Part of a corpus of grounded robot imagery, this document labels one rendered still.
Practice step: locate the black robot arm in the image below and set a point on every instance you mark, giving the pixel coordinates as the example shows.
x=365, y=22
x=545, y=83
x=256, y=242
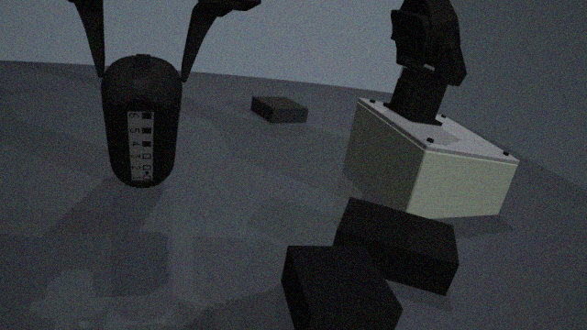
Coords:
x=425, y=32

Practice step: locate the dark grey controller unit with green rocker switches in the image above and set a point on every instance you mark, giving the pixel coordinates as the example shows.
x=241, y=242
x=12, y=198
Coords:
x=142, y=103

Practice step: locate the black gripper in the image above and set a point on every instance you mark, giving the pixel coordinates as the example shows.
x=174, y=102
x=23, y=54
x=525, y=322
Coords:
x=203, y=15

